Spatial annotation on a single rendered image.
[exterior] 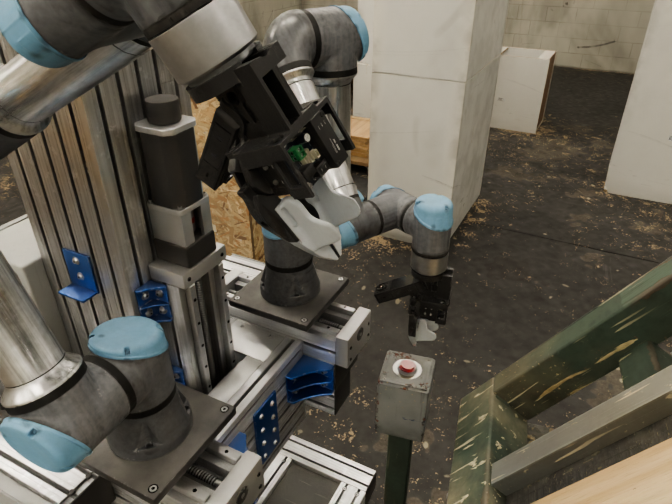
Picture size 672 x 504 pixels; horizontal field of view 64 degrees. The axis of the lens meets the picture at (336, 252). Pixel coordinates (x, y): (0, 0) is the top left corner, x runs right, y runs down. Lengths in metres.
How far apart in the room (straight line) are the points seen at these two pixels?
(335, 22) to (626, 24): 7.89
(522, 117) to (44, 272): 5.16
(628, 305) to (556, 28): 7.96
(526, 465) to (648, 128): 3.75
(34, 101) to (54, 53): 0.25
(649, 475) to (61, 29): 0.91
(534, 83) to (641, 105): 1.50
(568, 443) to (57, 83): 0.95
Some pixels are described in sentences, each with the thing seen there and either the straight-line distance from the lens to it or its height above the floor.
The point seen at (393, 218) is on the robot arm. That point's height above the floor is 1.32.
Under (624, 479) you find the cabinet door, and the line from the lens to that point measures 0.99.
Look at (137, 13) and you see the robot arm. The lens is 0.45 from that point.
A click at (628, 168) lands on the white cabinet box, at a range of 4.74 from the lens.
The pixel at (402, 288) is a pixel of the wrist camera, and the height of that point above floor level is 1.18.
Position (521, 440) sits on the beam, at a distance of 1.33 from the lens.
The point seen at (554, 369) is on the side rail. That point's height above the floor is 1.01.
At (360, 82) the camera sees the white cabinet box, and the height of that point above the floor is 0.56.
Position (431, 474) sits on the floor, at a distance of 2.31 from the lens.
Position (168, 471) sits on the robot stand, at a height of 1.04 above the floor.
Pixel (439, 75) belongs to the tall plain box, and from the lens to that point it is 3.19.
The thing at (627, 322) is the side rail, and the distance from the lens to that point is 1.21.
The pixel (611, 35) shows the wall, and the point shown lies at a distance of 8.96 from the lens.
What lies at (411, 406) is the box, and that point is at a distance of 1.32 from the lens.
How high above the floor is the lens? 1.83
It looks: 31 degrees down
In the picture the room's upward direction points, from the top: straight up
